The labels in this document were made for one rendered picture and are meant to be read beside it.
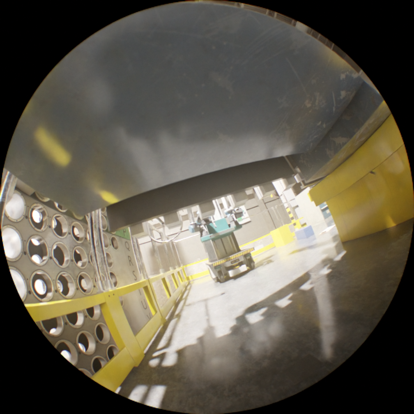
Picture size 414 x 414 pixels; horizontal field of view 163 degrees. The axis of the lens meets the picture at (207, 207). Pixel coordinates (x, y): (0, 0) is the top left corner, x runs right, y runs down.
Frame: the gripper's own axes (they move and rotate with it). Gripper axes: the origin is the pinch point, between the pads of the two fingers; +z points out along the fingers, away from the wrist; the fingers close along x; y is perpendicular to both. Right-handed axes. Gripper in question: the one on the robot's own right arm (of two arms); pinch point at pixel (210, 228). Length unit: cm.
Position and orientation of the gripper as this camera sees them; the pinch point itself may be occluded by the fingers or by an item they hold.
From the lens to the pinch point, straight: 179.9
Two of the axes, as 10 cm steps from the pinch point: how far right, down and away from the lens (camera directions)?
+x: -8.7, 3.5, -3.4
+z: 4.9, 6.3, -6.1
